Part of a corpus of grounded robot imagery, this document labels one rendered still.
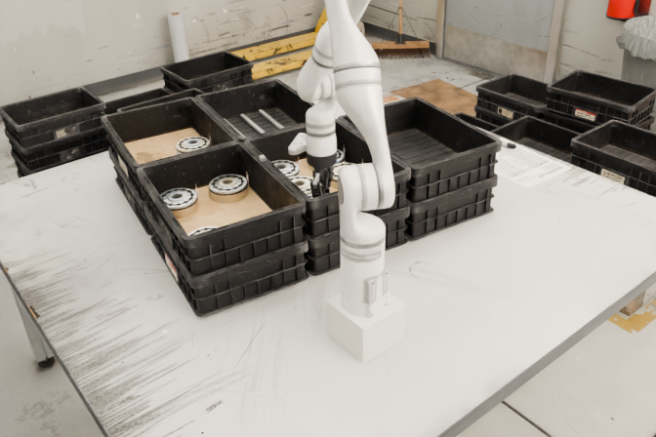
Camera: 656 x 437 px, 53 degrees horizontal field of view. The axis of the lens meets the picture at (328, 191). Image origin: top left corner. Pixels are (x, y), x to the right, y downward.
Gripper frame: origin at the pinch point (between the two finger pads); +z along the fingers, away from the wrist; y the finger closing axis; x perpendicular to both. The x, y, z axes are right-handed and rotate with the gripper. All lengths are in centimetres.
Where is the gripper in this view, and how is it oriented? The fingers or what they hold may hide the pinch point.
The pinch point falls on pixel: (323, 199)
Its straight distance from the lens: 169.7
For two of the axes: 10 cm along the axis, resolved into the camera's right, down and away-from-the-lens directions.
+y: 2.7, -4.9, 8.3
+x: -9.6, -1.1, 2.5
